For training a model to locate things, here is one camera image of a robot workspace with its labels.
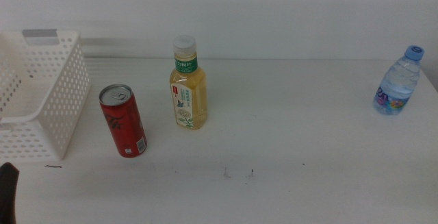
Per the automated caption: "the red soda can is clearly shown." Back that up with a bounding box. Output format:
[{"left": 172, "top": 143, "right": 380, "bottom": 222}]
[{"left": 99, "top": 84, "right": 149, "bottom": 159}]

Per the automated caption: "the clear water bottle blue cap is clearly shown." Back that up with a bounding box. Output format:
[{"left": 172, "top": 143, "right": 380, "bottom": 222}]
[{"left": 372, "top": 45, "right": 426, "bottom": 116}]

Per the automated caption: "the white perforated plastic basket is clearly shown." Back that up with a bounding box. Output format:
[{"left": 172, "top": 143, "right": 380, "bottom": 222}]
[{"left": 0, "top": 29, "right": 92, "bottom": 162}]

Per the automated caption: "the yellow tea bottle green label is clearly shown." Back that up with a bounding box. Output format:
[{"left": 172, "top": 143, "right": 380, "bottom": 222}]
[{"left": 169, "top": 34, "right": 209, "bottom": 131}]

